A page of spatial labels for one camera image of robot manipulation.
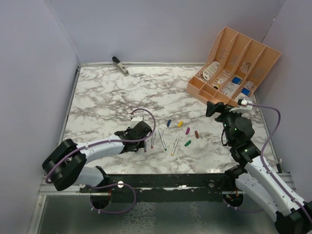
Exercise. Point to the black mounting rail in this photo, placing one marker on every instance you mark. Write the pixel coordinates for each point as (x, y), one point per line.
(165, 187)

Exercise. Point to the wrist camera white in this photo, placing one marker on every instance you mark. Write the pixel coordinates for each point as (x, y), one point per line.
(135, 119)
(244, 106)

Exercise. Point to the green pen cap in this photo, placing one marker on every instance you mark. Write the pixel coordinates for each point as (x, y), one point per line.
(187, 143)

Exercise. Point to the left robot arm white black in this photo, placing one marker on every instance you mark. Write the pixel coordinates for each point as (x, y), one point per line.
(66, 165)

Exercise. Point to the peach desk file organizer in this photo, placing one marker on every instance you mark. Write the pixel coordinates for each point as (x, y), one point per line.
(238, 55)

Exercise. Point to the red marker pen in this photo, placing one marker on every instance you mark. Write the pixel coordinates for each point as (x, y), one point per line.
(153, 140)

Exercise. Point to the white red box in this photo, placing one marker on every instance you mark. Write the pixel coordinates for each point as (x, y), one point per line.
(248, 85)

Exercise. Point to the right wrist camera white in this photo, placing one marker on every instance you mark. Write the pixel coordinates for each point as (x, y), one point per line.
(244, 106)

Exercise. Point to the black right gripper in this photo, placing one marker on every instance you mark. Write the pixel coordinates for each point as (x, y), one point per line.
(219, 107)

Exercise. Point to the grey black stapler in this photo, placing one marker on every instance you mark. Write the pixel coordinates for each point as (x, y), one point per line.
(120, 66)

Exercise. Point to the white card packet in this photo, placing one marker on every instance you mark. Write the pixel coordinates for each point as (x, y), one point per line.
(229, 89)

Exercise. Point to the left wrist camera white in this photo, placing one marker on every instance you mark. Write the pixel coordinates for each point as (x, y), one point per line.
(135, 119)

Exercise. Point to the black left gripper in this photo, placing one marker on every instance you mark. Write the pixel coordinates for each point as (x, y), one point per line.
(141, 145)

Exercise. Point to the yellow marker pen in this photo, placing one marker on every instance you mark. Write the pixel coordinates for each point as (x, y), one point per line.
(175, 145)

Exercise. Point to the white oval tag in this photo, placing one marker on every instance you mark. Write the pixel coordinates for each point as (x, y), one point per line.
(210, 70)

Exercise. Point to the green marker pen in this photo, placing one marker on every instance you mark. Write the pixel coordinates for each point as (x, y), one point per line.
(162, 140)

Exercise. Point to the blue eraser box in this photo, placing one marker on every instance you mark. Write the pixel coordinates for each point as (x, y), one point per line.
(237, 80)
(245, 91)

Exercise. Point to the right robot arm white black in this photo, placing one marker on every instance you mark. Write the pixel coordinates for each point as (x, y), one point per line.
(253, 175)

